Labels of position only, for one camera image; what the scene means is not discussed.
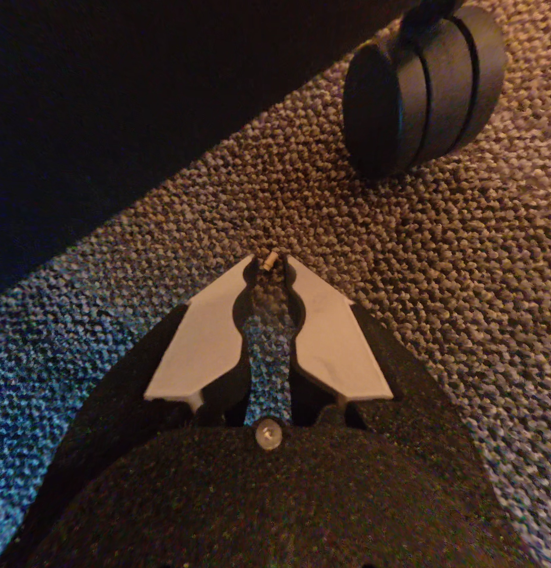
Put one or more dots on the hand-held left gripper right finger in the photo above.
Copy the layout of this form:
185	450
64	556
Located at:
337	350

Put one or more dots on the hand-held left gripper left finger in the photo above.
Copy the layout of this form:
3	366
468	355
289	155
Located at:
200	350

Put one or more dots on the small white toy bushing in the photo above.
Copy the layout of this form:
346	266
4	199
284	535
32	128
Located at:
271	260

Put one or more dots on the large dark object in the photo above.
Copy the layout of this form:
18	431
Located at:
102	111

